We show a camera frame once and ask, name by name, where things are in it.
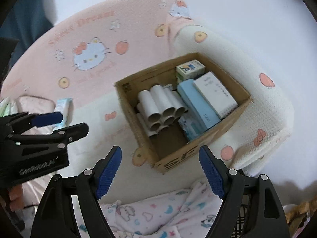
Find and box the pink floral pillow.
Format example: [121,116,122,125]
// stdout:
[15,95,56,207]

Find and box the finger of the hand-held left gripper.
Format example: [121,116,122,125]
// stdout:
[12,122,89,155]
[0,111,64,135]

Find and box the black wire basket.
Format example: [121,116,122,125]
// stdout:
[233,195,250,238]

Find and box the person's left hand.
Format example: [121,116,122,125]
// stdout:
[7,185,24,213]

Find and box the white flat box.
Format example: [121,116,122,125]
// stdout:
[193,71,239,120]

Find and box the light blue wipes packet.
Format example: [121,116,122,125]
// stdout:
[53,98,73,129]

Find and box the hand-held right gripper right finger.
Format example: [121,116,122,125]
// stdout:
[199,146,290,238]

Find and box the white plastic bag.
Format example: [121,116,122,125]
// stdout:
[0,97,19,117]

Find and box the green white cartoon carton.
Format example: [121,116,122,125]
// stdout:
[175,59,206,82]

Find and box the white cartoon print cloth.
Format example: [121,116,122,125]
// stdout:
[79,178,223,238]

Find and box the blue patterned packet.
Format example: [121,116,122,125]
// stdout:
[178,115,207,142]

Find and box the pile of white paper tubes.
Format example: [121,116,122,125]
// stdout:
[135,85,190,138]

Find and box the pink cat print blanket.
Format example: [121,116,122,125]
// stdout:
[0,0,295,204]

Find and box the blue curtain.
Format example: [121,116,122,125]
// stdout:
[0,0,58,51]

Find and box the brown cardboard box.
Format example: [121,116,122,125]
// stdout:
[114,53,253,175]

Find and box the brown woven object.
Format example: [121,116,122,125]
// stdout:
[282,200,313,233]

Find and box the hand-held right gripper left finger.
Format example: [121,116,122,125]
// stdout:
[30,146,122,238]

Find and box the light blue box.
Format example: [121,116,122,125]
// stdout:
[177,78,222,132]

